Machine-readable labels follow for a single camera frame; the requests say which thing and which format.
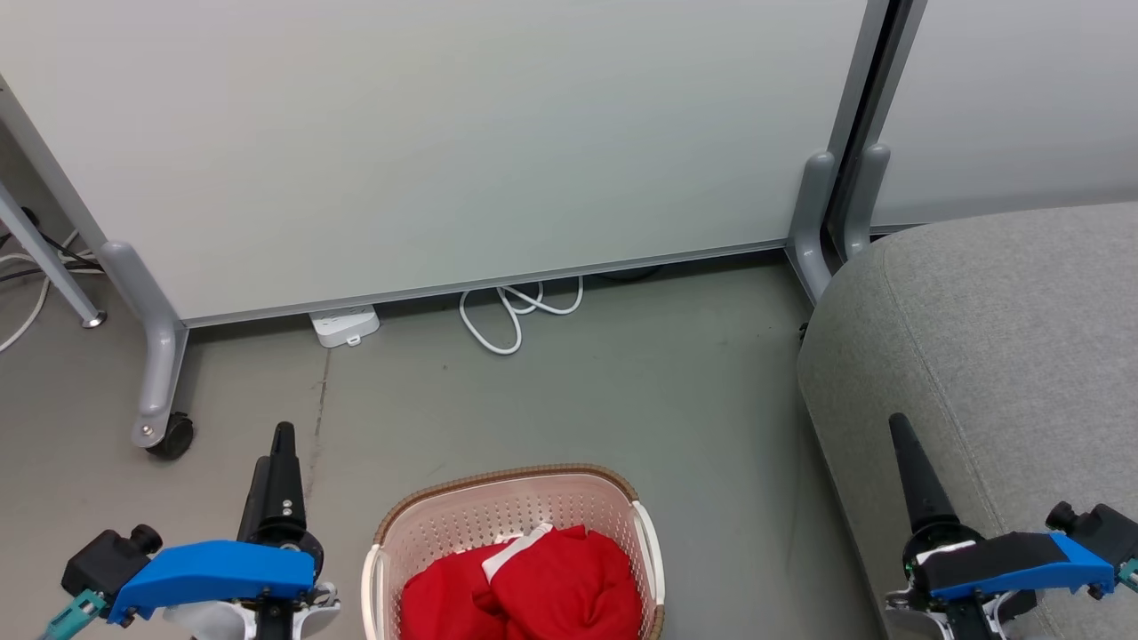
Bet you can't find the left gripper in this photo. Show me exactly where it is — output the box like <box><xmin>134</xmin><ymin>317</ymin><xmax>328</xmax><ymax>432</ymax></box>
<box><xmin>164</xmin><ymin>422</ymin><xmax>341</xmax><ymax>640</ymax></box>

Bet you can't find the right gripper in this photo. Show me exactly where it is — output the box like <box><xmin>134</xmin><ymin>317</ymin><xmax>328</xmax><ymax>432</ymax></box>
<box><xmin>885</xmin><ymin>412</ymin><xmax>1041</xmax><ymax>640</ymax></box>

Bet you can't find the red cloth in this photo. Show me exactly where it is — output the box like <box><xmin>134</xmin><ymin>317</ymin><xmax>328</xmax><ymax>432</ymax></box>
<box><xmin>400</xmin><ymin>524</ymin><xmax>644</xmax><ymax>640</ymax></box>

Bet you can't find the grey fabric sofa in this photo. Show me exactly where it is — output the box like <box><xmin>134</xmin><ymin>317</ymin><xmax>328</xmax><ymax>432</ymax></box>
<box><xmin>797</xmin><ymin>203</ymin><xmax>1138</xmax><ymax>640</ymax></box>

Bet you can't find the black caster wheel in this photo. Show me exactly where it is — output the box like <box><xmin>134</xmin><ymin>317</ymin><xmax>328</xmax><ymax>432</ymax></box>
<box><xmin>147</xmin><ymin>412</ymin><xmax>196</xmax><ymax>460</ymax></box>

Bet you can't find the grey partition leg with caster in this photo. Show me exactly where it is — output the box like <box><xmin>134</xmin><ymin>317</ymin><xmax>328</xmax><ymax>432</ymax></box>
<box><xmin>100</xmin><ymin>240</ymin><xmax>189</xmax><ymax>450</ymax></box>

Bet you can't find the white power strip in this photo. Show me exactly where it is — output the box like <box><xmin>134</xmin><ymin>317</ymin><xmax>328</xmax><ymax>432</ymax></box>
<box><xmin>309</xmin><ymin>305</ymin><xmax>381</xmax><ymax>348</ymax></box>

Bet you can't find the large white partition panel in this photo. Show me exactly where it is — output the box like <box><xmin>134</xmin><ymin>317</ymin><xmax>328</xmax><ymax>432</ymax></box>
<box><xmin>0</xmin><ymin>0</ymin><xmax>869</xmax><ymax>326</ymax></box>

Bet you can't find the blue left camera mount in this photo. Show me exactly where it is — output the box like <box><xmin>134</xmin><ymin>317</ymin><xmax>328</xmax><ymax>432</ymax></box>
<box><xmin>107</xmin><ymin>540</ymin><xmax>317</xmax><ymax>626</ymax></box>

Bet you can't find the blue black right camera mount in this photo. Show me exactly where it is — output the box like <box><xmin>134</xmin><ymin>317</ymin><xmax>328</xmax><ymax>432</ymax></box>
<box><xmin>914</xmin><ymin>531</ymin><xmax>1117</xmax><ymax>604</ymax></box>

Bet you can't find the teal left cable connector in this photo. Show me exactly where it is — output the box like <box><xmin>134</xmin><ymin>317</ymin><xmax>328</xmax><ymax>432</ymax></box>
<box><xmin>40</xmin><ymin>589</ymin><xmax>109</xmax><ymax>640</ymax></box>

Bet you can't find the looped white power cable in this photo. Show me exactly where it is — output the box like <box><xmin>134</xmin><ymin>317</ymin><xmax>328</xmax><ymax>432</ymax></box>
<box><xmin>459</xmin><ymin>276</ymin><xmax>585</xmax><ymax>356</ymax></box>

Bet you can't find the long white cable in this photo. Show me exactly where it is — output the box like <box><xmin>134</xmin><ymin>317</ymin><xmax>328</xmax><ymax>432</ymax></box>
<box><xmin>0</xmin><ymin>229</ymin><xmax>83</xmax><ymax>354</ymax></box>

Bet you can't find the black cable bundle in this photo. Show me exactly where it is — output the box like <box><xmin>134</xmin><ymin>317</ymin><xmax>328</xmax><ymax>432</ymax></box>
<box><xmin>0</xmin><ymin>207</ymin><xmax>104</xmax><ymax>284</ymax></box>

